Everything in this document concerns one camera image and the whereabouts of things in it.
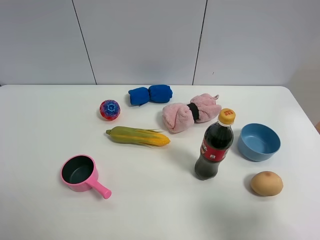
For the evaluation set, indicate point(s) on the red blue spiky ball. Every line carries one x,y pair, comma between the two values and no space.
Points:
110,109

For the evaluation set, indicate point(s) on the blue plastic bowl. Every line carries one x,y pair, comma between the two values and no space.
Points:
258,142

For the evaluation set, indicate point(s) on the yellow green toy corn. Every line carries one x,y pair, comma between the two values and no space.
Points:
137,136

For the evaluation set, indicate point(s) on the pink toy saucepan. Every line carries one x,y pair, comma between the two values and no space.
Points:
80,174

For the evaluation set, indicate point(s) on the blue towel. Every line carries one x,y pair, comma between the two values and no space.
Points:
159,94

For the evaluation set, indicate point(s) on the pink rolled towel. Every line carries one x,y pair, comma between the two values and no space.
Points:
178,117

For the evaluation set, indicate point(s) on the cola bottle yellow cap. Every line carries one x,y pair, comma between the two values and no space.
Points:
216,142

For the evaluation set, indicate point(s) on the tan toy bun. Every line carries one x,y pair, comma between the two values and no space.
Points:
267,184

